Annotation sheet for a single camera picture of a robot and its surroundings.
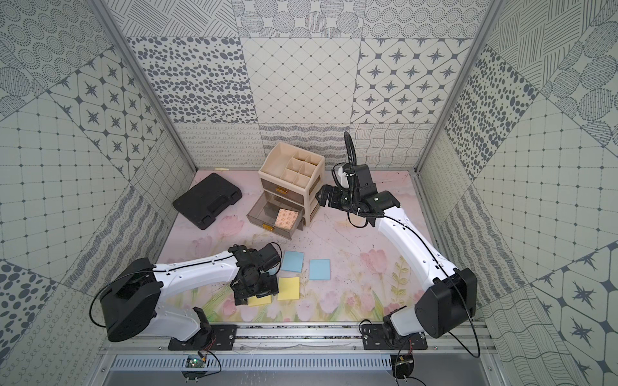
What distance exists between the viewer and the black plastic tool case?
39.4 inches

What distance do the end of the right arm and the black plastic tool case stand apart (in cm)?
53

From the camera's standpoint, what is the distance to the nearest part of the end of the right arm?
1.80ft
